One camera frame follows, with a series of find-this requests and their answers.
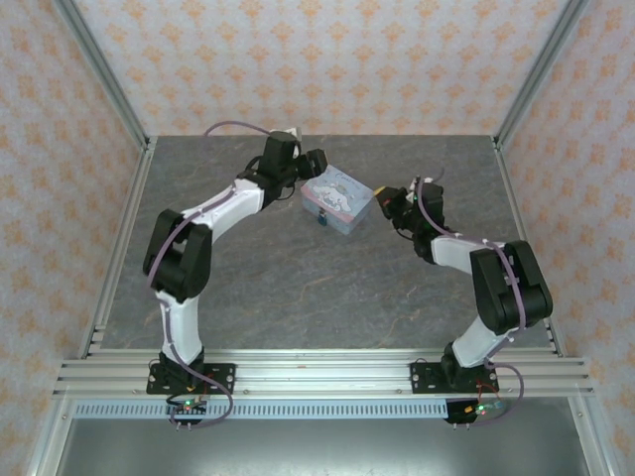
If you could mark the pale blue cartoon tin box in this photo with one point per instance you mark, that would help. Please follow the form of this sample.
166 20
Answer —
342 196

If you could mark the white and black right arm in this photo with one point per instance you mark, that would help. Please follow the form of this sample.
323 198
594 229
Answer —
511 287

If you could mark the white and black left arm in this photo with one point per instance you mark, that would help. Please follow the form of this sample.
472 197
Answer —
178 268

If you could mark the right controller circuit board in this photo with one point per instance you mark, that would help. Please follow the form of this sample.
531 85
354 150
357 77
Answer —
483 409

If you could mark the controller circuit board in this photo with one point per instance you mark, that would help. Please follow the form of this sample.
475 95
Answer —
483 409
187 406

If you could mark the grey metal sheet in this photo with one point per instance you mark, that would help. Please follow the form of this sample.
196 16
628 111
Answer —
322 448

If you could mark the left controller circuit board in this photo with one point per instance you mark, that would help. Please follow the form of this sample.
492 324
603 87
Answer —
187 406

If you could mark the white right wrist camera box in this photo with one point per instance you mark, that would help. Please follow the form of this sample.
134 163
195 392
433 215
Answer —
415 182

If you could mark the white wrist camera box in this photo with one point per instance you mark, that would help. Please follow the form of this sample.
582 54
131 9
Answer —
415 182
294 136

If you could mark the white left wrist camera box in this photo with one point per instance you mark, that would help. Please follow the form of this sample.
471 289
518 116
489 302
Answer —
294 136

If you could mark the aluminium right side rail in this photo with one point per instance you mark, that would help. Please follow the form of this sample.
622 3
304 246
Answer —
528 248

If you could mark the aluminium rail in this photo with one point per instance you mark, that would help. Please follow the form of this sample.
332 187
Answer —
528 248
121 248

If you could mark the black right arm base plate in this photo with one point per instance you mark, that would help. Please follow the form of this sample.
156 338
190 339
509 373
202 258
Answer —
426 377

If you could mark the aluminium front rail beam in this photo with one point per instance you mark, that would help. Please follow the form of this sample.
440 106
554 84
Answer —
322 372

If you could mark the aluminium right rear frame post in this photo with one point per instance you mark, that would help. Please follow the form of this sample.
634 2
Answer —
536 69

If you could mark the aluminium frame post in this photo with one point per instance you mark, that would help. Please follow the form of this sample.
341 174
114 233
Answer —
536 69
106 69

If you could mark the aluminium left side rail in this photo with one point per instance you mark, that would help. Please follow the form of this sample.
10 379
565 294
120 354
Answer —
121 248

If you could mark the aluminium left rear frame post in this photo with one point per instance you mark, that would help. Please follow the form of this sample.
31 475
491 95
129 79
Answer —
106 69

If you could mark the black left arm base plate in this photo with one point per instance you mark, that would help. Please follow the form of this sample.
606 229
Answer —
218 377

